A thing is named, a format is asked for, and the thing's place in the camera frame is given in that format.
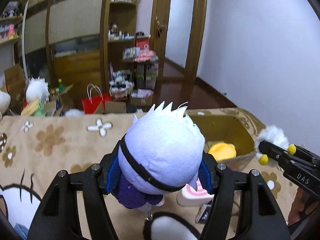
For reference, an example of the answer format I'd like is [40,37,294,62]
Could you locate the white fluffy plush keychain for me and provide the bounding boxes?
[254,125,296,167]

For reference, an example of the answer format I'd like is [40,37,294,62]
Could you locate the pink swirl roll cushion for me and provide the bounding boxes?
[176,179,214,206]

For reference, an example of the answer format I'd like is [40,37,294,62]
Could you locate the white-haired plush doll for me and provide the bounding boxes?
[112,103,205,209]

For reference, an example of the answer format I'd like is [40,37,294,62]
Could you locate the person's right hand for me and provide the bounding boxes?
[288,187,319,225]

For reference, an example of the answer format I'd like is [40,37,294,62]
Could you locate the brown cardboard box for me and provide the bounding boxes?
[187,108,265,171]

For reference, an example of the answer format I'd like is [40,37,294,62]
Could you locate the yellow plush toy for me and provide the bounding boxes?
[208,142,236,161]

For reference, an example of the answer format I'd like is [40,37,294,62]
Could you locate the small black box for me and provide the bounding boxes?
[195,204,212,224]

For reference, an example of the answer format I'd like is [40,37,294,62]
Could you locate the green frog plush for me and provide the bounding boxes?
[21,99,46,116]

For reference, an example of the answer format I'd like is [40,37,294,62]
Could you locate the red paper shopping bag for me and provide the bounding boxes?
[81,83,112,114]

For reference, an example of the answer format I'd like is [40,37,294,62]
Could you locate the green glass bottle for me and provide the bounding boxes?
[58,79,65,93]

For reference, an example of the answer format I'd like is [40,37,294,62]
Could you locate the cream cat plush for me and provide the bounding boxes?
[0,91,11,114]

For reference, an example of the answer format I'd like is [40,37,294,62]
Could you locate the white round plush doll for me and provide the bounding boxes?
[25,77,50,104]

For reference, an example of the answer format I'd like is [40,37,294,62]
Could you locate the small cardboard box on floor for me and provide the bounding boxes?
[130,89,153,107]

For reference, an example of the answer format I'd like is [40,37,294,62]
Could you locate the small black side table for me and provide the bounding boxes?
[122,59,159,90]

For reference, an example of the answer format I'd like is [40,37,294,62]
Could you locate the open cardboard box on floor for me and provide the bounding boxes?
[4,63,25,107]

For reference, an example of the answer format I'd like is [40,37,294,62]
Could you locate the wicker basket with toys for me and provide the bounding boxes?
[109,69,135,99]

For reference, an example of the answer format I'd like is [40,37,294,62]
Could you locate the pink clothes pile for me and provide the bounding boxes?
[135,50,158,62]

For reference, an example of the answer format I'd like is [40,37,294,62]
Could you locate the wooden door with glass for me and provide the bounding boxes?
[151,0,207,82]

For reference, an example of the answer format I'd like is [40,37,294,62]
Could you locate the red gift box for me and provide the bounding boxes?
[135,36,150,50]

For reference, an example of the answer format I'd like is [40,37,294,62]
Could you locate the wooden wardrobe cabinet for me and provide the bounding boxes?
[22,0,139,108]

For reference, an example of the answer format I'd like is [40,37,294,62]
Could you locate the wooden figure shelf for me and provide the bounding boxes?
[1,0,29,83]

